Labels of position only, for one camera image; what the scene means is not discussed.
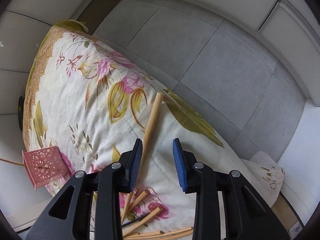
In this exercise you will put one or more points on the black waste bin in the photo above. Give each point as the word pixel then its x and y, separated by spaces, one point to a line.
pixel 20 112

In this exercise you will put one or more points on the floral cloth mat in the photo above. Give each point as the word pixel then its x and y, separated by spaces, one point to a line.
pixel 93 104

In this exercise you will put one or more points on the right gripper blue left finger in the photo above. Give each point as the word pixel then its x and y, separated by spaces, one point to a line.
pixel 68 214

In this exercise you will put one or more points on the pink perforated utensil holder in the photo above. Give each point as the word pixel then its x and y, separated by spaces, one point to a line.
pixel 44 166

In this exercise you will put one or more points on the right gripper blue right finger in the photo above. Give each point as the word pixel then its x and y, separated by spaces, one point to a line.
pixel 247 215

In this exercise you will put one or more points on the black chopstick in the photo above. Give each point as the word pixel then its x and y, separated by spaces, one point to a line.
pixel 131 222

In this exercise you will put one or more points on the dark floor mat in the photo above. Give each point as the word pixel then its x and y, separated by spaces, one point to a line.
pixel 95 12

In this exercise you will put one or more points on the wooden chopstick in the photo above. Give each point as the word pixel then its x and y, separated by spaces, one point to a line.
pixel 138 199
pixel 146 234
pixel 146 219
pixel 12 162
pixel 147 135
pixel 170 235

